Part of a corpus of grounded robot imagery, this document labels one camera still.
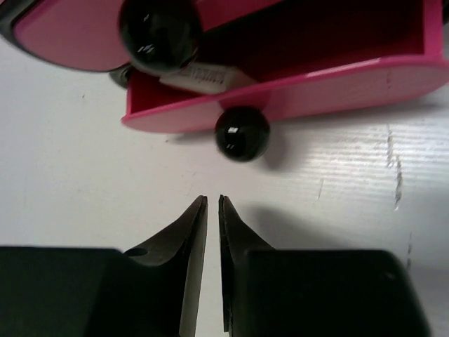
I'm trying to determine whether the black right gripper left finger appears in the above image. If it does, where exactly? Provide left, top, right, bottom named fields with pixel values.
left=125, top=195, right=208, bottom=336

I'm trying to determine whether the black drawer cabinet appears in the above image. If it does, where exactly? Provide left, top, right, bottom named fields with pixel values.
left=1, top=0, right=133, bottom=88

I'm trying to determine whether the white eraser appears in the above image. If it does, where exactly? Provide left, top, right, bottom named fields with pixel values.
left=159, top=62, right=257, bottom=95

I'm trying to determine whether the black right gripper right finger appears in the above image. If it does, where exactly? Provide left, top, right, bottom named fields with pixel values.
left=218, top=195, right=274, bottom=336

